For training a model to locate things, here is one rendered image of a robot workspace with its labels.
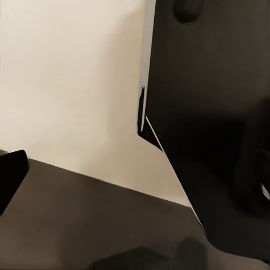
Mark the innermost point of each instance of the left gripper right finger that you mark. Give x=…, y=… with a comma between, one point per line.
x=261, y=167

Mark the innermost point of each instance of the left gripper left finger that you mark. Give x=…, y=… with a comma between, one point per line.
x=13, y=169

